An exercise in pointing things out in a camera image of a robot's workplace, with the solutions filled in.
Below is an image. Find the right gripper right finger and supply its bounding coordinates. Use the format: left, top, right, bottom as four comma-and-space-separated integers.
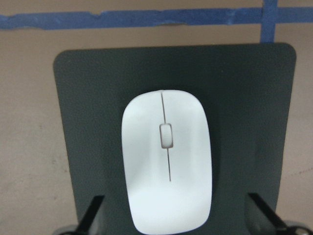
247, 193, 288, 235

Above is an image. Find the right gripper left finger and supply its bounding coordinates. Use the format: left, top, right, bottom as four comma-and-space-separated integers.
73, 195, 105, 235

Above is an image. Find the white computer mouse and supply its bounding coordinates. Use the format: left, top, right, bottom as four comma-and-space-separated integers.
121, 90, 212, 235

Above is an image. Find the black mousepad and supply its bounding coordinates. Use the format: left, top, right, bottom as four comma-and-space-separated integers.
53, 43, 296, 235

